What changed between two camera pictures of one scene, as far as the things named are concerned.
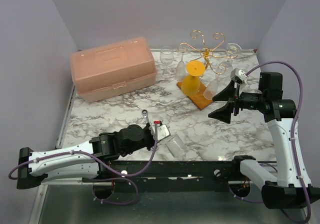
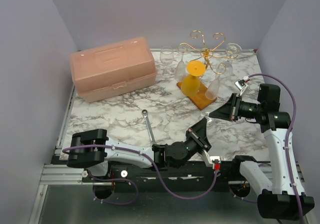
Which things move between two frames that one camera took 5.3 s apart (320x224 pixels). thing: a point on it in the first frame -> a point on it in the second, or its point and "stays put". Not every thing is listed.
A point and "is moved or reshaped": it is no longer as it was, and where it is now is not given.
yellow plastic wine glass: (190, 86) stays put
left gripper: (148, 130) -> (195, 132)
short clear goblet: (176, 146) is moved or reshaped
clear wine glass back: (166, 58) stays put
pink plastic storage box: (113, 69) stays put
